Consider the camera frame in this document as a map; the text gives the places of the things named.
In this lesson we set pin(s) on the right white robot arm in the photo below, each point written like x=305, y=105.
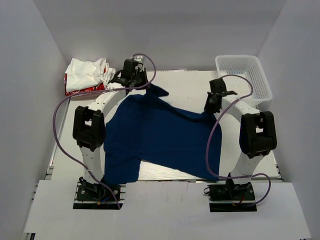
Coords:
x=257, y=134

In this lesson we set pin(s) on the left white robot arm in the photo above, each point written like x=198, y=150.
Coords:
x=89, y=121

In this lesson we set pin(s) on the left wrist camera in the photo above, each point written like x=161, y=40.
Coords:
x=139, y=59

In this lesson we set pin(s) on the blue t shirt with print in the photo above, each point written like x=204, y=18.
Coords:
x=146, y=128

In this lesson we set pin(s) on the white and red t shirt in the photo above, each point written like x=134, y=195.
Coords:
x=87, y=76

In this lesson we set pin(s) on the white perforated plastic basket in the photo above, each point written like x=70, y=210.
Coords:
x=244, y=75

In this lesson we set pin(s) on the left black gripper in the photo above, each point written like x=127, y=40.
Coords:
x=142, y=71

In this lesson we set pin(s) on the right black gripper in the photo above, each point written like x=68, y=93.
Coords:
x=207, y=107

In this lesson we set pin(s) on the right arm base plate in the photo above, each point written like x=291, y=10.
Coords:
x=221, y=200

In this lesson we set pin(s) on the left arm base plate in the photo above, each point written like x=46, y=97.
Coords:
x=87, y=200

